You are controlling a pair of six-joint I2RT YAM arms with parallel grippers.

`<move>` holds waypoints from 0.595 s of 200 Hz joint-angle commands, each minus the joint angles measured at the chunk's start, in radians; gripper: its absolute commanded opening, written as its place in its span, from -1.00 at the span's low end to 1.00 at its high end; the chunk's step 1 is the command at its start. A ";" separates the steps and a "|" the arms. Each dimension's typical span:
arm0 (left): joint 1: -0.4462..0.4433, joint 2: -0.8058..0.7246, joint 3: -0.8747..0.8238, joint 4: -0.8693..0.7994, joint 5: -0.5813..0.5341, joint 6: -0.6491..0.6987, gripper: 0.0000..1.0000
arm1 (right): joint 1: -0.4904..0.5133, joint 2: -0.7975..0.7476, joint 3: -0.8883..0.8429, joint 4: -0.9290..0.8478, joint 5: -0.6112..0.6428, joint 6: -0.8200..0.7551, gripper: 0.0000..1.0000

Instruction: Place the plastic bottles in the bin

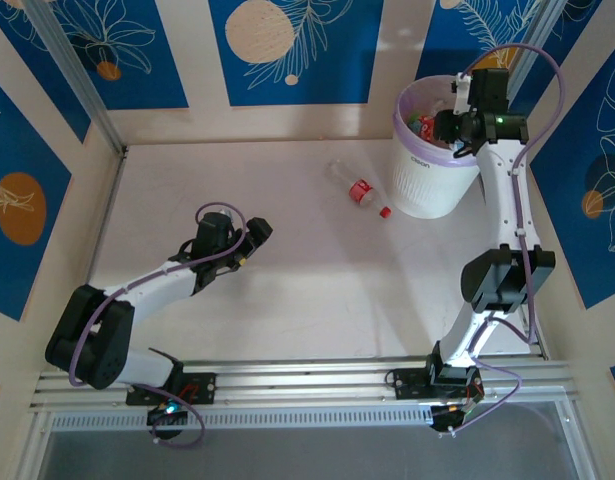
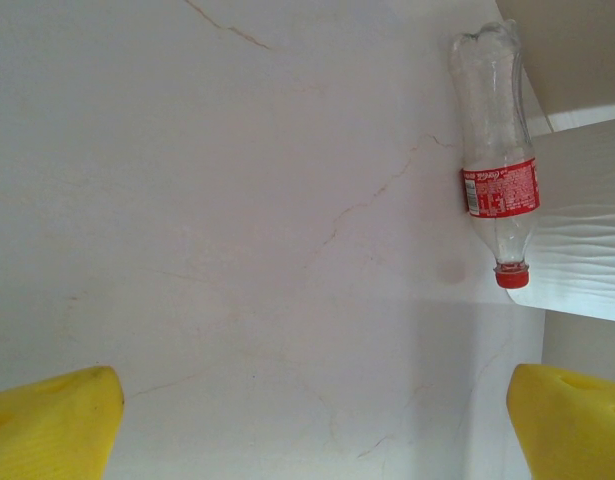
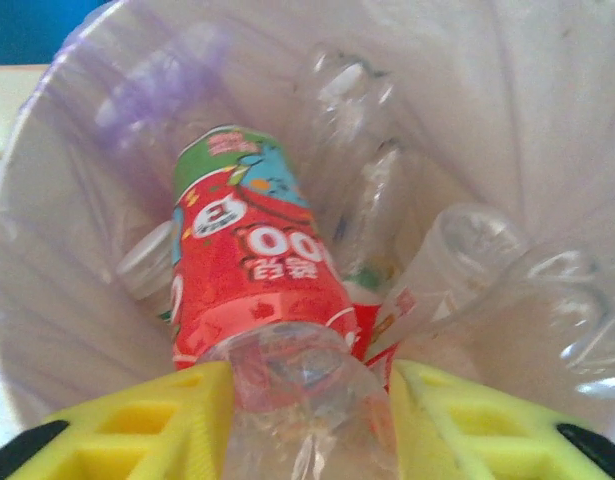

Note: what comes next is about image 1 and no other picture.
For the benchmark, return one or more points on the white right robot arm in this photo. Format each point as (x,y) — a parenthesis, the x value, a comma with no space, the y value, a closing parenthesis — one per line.
(502,200)

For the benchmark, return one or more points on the aluminium corner post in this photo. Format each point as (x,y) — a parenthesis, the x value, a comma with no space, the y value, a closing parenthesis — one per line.
(87,95)
(537,30)

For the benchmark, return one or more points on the blue panel with beige circle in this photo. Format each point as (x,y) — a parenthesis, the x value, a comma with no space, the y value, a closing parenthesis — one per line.
(327,60)

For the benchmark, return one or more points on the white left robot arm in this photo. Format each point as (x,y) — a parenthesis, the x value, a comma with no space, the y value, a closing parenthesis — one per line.
(152,285)

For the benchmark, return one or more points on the red label cola bottle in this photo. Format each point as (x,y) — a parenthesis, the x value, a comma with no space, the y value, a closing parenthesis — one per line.
(362,190)

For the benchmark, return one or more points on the white plastic bin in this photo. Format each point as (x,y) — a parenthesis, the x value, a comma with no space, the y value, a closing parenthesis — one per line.
(427,185)

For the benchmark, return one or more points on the aluminium frame rail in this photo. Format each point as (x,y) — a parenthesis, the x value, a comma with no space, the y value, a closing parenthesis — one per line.
(297,380)

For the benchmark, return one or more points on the white waste bin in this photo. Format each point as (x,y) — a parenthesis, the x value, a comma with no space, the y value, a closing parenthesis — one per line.
(402,145)

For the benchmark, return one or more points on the red and teal label bottle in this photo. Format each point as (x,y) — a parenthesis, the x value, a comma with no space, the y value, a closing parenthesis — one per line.
(422,125)

